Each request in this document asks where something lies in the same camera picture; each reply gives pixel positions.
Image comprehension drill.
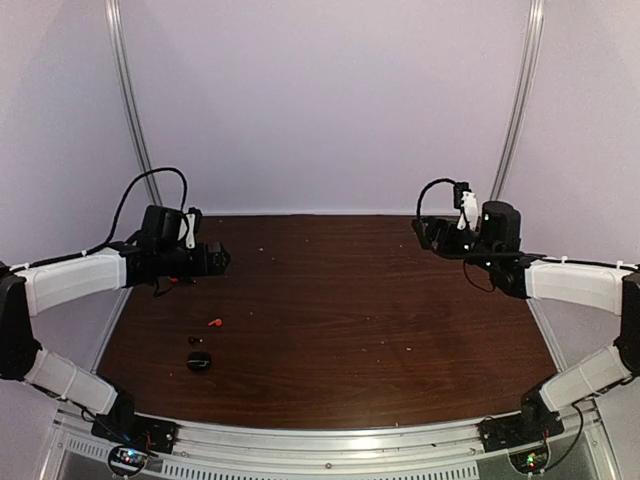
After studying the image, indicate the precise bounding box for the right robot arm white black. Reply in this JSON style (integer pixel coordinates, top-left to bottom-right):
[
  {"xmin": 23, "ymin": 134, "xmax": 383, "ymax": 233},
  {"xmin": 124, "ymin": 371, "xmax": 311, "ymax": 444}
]
[{"xmin": 412, "ymin": 197, "xmax": 639, "ymax": 442}]

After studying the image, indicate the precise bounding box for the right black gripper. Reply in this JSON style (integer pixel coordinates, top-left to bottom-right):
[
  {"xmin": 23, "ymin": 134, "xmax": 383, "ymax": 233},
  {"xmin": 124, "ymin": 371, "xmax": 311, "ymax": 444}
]
[{"xmin": 412, "ymin": 216, "xmax": 499, "ymax": 272}]

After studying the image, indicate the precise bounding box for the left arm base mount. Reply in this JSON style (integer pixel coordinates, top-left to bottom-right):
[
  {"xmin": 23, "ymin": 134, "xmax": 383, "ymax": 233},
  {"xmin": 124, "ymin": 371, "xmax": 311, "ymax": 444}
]
[{"xmin": 91, "ymin": 415, "xmax": 178, "ymax": 454}]

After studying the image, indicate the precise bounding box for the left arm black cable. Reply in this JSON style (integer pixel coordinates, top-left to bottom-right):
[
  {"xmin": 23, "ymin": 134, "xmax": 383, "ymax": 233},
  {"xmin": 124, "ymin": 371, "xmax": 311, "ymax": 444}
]
[{"xmin": 102, "ymin": 167, "xmax": 189, "ymax": 251}]

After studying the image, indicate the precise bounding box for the aluminium frame post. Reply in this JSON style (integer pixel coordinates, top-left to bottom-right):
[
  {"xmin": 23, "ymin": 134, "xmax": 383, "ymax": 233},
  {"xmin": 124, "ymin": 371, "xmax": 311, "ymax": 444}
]
[
  {"xmin": 490, "ymin": 0, "xmax": 545, "ymax": 200},
  {"xmin": 103, "ymin": 0, "xmax": 164, "ymax": 217}
]

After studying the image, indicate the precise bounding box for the black earbud charging case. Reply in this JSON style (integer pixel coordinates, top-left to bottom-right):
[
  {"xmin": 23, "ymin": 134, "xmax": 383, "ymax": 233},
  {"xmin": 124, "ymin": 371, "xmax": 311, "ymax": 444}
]
[{"xmin": 186, "ymin": 351, "xmax": 212, "ymax": 373}]

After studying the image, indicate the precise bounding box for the right aluminium frame post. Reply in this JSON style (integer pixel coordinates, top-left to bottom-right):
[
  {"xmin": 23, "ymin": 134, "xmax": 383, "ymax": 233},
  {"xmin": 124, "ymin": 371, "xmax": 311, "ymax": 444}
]
[{"xmin": 490, "ymin": 0, "xmax": 545, "ymax": 200}]

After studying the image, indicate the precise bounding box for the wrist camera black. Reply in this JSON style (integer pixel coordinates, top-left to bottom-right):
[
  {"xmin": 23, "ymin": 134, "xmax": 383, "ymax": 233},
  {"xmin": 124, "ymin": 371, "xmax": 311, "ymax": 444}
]
[
  {"xmin": 453, "ymin": 182, "xmax": 480, "ymax": 231},
  {"xmin": 184, "ymin": 207, "xmax": 202, "ymax": 249}
]

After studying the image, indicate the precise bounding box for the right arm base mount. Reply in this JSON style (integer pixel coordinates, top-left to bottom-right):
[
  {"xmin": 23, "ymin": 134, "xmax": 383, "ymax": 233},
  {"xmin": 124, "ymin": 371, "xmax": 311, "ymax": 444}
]
[{"xmin": 477, "ymin": 414, "xmax": 564, "ymax": 453}]

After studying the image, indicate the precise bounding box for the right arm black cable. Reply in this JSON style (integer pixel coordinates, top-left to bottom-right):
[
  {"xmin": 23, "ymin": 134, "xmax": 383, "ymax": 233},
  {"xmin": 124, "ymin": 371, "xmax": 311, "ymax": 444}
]
[{"xmin": 415, "ymin": 178, "xmax": 459, "ymax": 224}]

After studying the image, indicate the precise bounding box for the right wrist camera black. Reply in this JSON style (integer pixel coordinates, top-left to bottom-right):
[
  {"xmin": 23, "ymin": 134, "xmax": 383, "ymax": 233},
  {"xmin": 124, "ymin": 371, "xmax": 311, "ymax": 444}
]
[{"xmin": 453, "ymin": 182, "xmax": 480, "ymax": 231}]

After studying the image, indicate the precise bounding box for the left aluminium frame post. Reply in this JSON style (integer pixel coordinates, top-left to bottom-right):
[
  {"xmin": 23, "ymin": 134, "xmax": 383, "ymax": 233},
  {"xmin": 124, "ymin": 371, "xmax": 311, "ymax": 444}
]
[{"xmin": 103, "ymin": 0, "xmax": 164, "ymax": 217}]

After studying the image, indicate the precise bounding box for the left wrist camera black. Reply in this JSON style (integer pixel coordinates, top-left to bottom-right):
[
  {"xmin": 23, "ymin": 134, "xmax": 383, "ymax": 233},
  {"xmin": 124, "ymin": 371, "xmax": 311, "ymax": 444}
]
[{"xmin": 184, "ymin": 207, "xmax": 202, "ymax": 249}]

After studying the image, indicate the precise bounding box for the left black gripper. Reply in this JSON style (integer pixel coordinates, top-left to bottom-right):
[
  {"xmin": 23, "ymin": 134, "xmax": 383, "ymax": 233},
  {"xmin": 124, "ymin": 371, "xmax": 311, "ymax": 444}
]
[{"xmin": 158, "ymin": 241, "xmax": 230, "ymax": 277}]

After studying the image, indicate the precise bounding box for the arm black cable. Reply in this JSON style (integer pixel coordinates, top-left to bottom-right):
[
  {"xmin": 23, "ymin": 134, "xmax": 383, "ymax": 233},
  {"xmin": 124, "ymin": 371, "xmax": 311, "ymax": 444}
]
[
  {"xmin": 102, "ymin": 167, "xmax": 189, "ymax": 251},
  {"xmin": 415, "ymin": 178, "xmax": 459, "ymax": 224}
]

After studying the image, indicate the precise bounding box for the front aluminium rail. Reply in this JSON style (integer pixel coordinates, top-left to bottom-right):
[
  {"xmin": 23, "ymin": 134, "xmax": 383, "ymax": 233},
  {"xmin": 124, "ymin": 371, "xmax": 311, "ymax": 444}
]
[{"xmin": 42, "ymin": 407, "xmax": 616, "ymax": 480}]

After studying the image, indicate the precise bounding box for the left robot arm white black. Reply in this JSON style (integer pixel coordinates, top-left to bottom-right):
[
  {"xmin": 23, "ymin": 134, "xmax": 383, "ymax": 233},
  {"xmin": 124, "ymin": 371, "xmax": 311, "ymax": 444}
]
[{"xmin": 1, "ymin": 223, "xmax": 231, "ymax": 444}]

